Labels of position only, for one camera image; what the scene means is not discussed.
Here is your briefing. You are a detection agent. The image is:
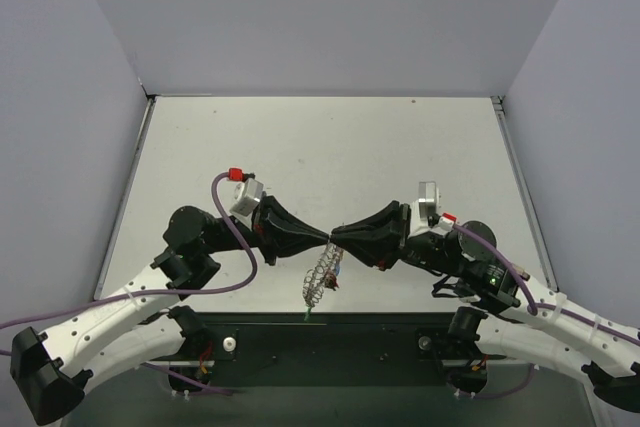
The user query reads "metal keyring disc with rings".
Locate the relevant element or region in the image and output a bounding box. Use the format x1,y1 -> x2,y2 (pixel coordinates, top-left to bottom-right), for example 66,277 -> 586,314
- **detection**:
302,243 -> 344,308

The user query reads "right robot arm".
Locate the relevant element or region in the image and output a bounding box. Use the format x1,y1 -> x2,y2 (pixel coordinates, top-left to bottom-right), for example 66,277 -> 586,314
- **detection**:
330,201 -> 639,413

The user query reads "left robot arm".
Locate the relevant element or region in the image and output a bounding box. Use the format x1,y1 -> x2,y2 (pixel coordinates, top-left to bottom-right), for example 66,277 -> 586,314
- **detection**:
10,196 -> 329,426

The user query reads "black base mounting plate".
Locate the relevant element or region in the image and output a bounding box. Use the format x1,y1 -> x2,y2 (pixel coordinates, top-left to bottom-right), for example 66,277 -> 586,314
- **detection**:
150,312 -> 487,392

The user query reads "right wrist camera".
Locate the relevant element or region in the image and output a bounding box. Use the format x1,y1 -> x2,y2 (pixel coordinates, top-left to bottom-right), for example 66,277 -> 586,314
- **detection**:
408,181 -> 457,238

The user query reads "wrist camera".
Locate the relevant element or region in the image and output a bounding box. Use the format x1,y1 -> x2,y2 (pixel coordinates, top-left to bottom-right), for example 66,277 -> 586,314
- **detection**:
408,181 -> 457,238
228,168 -> 264,217

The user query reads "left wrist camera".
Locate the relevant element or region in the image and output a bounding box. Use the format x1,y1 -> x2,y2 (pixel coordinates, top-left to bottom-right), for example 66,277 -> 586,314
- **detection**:
228,168 -> 264,217

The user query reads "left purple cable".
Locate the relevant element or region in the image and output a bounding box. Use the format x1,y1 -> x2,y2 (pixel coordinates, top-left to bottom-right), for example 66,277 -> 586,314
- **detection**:
0,172 -> 260,358

